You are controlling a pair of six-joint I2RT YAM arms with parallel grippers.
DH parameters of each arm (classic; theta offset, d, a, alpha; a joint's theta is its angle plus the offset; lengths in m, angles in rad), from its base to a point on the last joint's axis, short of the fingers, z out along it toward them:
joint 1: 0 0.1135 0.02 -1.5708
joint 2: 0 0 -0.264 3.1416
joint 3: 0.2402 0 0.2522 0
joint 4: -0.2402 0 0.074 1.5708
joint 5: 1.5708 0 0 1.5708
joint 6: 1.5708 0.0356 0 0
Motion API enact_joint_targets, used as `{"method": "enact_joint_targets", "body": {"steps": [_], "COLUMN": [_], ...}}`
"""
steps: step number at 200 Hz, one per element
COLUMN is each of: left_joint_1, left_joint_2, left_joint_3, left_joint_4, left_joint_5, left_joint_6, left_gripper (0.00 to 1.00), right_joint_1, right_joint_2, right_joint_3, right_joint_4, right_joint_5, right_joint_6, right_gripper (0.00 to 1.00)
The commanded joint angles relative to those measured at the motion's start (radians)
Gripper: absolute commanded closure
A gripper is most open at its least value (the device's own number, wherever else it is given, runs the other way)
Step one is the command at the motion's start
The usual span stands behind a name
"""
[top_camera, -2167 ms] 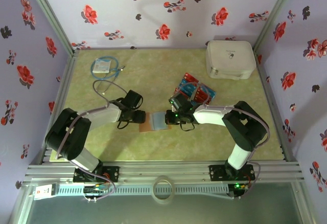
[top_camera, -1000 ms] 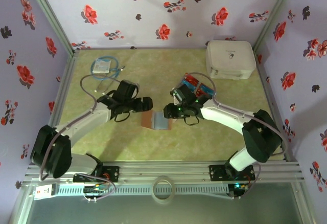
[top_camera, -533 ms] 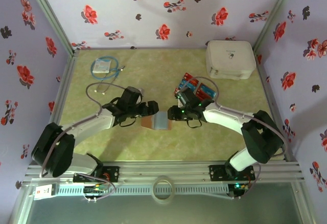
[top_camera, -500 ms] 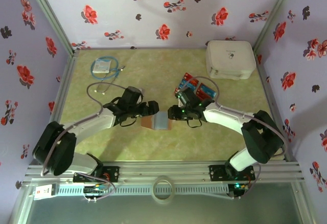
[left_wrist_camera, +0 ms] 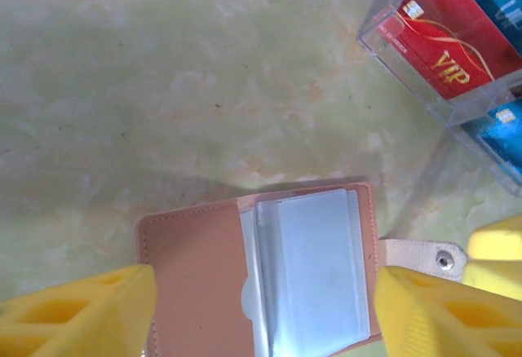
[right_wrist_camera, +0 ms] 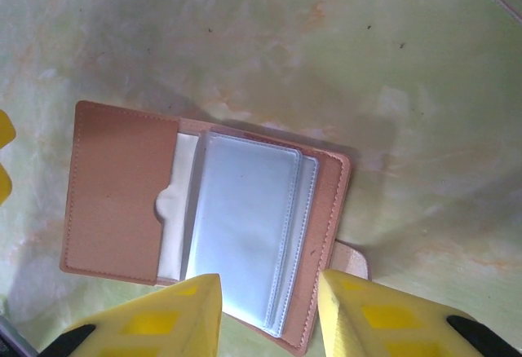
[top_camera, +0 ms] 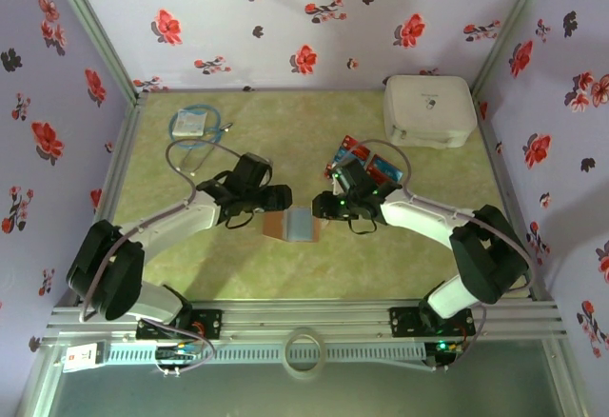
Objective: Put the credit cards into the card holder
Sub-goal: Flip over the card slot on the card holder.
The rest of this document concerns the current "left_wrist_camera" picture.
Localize red VIP card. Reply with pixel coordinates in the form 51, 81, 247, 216
377, 0, 522, 100

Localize clear acrylic card stand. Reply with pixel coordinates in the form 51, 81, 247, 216
356, 0, 522, 198

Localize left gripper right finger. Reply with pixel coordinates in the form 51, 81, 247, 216
374, 266, 522, 357

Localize blue VIP card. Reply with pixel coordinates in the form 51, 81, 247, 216
476, 99, 522, 185
446, 0, 522, 57

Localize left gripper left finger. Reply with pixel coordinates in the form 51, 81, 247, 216
0, 265, 158, 357

